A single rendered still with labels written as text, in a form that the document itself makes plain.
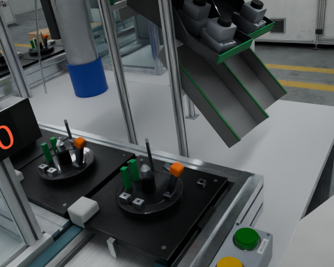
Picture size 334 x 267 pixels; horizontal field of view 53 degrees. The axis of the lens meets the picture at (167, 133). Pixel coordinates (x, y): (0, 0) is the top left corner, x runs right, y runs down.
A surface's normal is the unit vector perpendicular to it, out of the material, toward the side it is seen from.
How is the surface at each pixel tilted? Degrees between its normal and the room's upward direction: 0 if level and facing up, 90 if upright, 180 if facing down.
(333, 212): 0
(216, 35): 86
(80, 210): 0
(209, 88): 45
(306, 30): 90
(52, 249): 0
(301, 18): 90
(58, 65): 90
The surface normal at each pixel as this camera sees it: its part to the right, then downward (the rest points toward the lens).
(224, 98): 0.42, -0.43
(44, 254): -0.13, -0.86
